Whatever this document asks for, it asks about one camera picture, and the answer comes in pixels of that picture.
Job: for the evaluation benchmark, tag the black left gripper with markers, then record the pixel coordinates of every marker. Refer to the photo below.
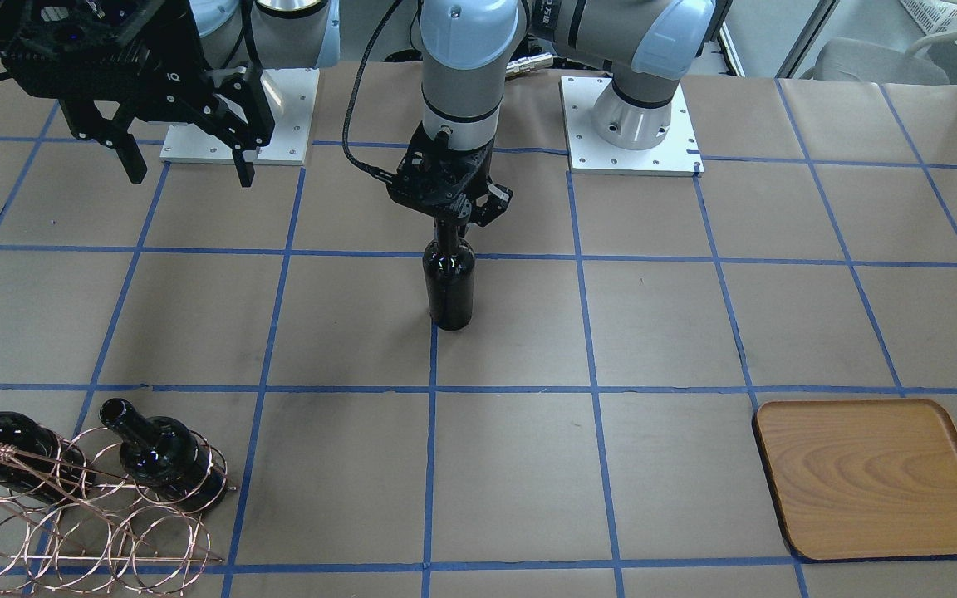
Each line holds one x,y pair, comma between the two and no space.
497,203

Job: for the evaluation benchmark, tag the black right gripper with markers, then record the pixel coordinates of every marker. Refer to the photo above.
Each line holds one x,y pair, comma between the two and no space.
169,51

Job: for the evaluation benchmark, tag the dark wine bottle front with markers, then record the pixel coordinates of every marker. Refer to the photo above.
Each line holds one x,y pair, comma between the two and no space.
448,264

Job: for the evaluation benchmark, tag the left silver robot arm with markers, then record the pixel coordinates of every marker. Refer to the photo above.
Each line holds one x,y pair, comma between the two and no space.
644,47

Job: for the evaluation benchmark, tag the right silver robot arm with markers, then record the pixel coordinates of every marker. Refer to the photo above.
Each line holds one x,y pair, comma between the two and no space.
268,34

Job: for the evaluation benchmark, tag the dark wine bottle middle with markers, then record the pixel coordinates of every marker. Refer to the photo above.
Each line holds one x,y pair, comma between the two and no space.
163,456

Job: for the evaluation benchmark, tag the wooden serving tray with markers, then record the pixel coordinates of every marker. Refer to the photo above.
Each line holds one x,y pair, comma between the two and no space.
861,479

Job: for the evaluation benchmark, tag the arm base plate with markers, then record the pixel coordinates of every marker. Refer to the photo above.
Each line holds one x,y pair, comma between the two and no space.
678,137
291,94

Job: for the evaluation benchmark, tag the copper wire bottle basket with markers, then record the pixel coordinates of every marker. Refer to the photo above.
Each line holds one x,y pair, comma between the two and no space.
117,538

